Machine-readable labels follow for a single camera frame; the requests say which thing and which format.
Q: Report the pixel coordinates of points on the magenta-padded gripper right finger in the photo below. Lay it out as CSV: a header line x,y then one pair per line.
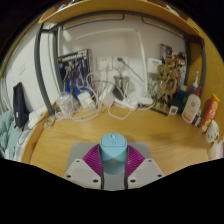
x,y
146,170

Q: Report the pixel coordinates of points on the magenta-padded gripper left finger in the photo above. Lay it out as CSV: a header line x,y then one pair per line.
x,y
80,170

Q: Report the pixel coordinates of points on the light blue computer mouse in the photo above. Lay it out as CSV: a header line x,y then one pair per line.
x,y
113,153

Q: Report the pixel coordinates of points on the grey mouse pad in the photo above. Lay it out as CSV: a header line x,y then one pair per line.
x,y
77,150

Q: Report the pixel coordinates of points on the small white desk clock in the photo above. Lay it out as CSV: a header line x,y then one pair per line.
x,y
173,110

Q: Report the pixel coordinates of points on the white cloth bundle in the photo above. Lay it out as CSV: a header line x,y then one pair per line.
x,y
35,116

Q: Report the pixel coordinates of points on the white power strip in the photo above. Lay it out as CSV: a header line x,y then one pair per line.
x,y
125,103

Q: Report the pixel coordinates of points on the white charger block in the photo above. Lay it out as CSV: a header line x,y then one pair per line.
x,y
85,99

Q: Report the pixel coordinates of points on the blue packet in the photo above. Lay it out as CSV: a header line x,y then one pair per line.
x,y
197,120

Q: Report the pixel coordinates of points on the clear plastic cup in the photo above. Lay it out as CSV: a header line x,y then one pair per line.
x,y
218,148

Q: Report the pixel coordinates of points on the white lotion bottle red cap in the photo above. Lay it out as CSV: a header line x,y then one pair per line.
x,y
191,108

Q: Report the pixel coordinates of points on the white mug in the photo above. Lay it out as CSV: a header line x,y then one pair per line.
x,y
213,131

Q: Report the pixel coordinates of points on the light blue blanket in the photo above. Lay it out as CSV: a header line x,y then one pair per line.
x,y
6,133

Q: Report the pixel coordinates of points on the orange chips can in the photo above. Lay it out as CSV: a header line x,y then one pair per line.
x,y
210,113

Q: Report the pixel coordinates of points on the gold robot model figure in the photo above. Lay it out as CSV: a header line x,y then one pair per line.
x,y
165,86

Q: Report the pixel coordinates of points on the black bag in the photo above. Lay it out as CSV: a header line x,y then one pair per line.
x,y
19,105

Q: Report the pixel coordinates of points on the blue model kit box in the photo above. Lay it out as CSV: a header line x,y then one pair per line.
x,y
75,71

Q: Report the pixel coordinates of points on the printed poster box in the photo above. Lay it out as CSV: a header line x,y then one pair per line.
x,y
170,53

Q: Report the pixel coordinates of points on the white wall box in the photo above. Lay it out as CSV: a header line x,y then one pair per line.
x,y
154,65

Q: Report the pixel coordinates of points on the white wall socket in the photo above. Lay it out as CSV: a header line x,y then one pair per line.
x,y
120,61
104,62

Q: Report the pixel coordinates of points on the grey metal desk frame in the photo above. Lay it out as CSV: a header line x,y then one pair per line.
x,y
38,66

